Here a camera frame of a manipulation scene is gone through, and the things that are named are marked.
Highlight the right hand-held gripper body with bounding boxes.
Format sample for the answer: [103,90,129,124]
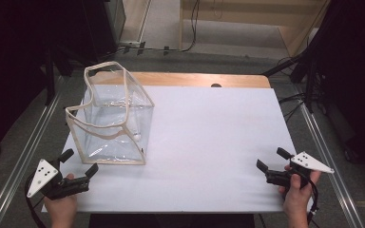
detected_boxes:
[264,151,336,191]

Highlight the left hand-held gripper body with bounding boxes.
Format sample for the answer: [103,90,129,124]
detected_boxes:
[26,159,90,200]

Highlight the clear plastic bag beige trim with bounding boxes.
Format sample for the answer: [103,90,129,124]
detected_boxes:
[65,61,156,166]

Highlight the white feather shuttlecock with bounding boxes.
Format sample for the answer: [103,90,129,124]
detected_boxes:
[128,116,143,142]

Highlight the person's left hand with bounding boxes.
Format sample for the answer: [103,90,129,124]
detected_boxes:
[43,173,78,219]

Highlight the person's right hand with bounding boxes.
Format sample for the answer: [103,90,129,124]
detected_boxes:
[278,164,322,217]

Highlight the white table mat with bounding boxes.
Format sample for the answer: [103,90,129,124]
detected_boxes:
[41,85,316,214]

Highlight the black tripod stand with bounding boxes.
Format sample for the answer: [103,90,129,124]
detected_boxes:
[261,47,322,113]

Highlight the person's dark trousers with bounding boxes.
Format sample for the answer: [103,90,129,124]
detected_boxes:
[88,213,257,228]

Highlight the black cabinet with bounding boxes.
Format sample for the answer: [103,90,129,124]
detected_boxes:
[81,0,127,61]

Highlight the light wooden shelf unit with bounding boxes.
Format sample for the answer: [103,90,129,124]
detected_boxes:
[179,0,332,58]

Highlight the aluminium floor rail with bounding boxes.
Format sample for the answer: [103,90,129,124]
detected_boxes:
[0,91,62,228]
[298,103,365,228]

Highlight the left hand-held gripper cable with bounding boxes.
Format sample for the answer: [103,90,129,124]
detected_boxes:
[23,175,48,228]

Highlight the hand-held gripper cable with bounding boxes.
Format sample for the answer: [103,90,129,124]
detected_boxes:
[306,179,320,226]
[23,175,48,228]

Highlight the right hand-held gripper cable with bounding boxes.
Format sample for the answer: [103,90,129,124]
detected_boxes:
[306,179,320,226]

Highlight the black cables by tripod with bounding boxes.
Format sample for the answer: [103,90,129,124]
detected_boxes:
[278,92,308,124]

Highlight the black floor cable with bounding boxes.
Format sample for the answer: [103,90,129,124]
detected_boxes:
[115,0,202,56]

